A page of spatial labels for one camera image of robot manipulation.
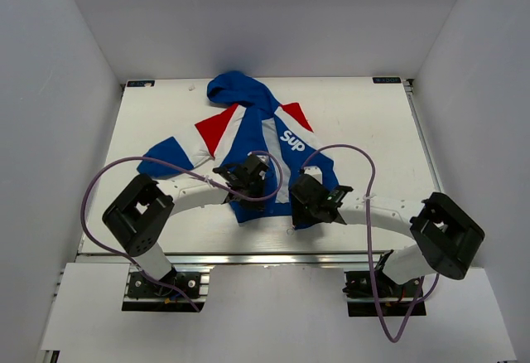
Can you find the left blue corner label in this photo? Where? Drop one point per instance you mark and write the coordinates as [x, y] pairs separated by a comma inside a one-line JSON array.
[[140, 83]]

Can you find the blue red white jacket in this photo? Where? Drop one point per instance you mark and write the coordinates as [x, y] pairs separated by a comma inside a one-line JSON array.
[[253, 120]]

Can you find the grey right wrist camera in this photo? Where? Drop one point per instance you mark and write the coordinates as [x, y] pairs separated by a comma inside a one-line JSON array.
[[314, 172]]

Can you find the aluminium right side rail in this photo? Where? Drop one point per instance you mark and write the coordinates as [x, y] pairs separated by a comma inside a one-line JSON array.
[[427, 149]]

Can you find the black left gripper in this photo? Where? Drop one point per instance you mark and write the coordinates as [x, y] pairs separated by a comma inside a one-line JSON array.
[[258, 206]]

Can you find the aluminium front table rail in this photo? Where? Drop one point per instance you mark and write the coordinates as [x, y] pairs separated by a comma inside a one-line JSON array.
[[266, 259]]

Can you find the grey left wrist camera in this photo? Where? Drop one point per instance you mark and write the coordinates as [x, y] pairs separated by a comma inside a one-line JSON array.
[[261, 156]]

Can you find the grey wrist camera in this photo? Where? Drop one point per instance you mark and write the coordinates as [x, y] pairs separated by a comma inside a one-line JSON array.
[[261, 156], [314, 172]]

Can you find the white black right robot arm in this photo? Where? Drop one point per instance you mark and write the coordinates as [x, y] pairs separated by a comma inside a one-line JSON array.
[[446, 238]]

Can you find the blue corner label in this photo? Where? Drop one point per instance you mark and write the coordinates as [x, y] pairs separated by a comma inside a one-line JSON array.
[[140, 83], [386, 80]]

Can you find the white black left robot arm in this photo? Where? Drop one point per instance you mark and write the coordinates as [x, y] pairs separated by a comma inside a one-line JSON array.
[[136, 218]]

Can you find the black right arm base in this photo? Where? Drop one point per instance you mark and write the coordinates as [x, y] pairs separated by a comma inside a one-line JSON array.
[[394, 299]]

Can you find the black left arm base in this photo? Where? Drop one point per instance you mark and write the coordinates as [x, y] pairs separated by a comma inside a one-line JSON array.
[[141, 295]]

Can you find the right blue corner label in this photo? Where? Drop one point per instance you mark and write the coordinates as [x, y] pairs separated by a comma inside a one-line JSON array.
[[386, 80]]

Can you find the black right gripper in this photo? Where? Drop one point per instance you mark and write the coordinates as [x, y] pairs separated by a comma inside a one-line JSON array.
[[299, 215]]

